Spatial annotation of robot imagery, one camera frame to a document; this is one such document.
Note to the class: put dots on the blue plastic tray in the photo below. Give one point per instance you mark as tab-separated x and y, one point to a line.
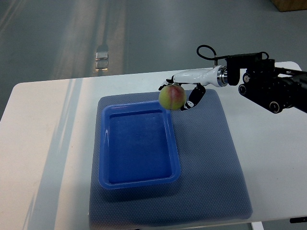
137	146

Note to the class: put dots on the lower metal floor plate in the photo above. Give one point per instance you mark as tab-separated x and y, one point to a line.
101	65

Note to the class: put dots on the upper metal floor plate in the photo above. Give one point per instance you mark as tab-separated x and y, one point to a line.
102	52

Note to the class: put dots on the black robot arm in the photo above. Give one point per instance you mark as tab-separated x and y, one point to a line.
270	87

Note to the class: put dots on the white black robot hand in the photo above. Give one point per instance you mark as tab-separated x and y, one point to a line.
193	81

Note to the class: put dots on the green red peach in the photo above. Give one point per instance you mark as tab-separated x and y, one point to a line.
172	97

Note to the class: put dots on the metal floor plate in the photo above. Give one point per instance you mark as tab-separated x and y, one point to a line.
102	52
101	65

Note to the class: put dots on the brown cardboard box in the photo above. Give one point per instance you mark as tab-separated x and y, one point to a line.
290	5

